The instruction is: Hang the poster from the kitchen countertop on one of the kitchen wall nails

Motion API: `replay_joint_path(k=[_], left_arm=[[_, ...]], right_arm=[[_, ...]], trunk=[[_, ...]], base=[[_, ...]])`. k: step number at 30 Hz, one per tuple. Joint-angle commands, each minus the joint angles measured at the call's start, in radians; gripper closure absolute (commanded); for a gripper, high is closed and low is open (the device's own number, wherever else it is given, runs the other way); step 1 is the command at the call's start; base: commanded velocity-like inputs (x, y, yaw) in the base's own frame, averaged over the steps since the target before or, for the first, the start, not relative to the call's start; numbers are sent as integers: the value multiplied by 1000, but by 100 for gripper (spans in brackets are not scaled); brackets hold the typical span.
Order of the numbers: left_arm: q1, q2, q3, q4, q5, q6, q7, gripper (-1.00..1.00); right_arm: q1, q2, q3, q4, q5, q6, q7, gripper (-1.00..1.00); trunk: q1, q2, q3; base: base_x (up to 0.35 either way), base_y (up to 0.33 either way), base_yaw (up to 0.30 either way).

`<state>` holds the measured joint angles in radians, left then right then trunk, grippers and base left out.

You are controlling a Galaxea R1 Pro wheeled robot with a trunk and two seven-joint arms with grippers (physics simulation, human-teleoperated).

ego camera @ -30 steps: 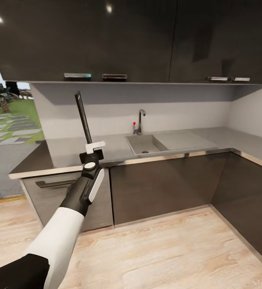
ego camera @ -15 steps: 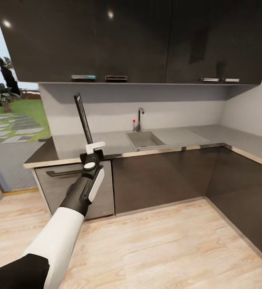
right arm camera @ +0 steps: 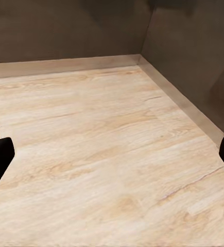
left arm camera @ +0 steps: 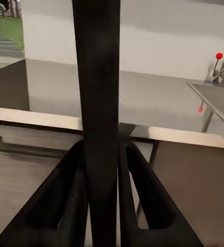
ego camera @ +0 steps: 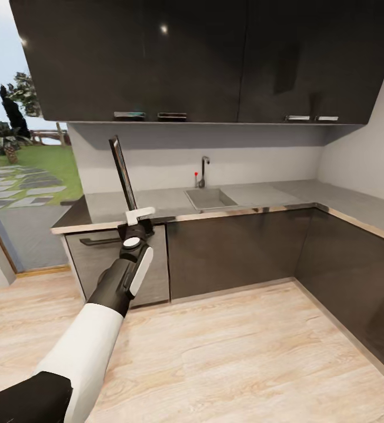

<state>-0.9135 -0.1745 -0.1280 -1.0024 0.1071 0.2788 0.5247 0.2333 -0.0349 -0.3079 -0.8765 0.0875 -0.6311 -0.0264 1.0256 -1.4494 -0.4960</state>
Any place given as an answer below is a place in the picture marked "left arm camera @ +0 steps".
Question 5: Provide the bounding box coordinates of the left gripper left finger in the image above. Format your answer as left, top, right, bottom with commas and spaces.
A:
0, 139, 89, 247

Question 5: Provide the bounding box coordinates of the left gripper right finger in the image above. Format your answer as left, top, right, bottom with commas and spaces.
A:
117, 137, 204, 247

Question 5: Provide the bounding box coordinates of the poster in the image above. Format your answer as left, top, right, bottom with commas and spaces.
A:
72, 0, 120, 247

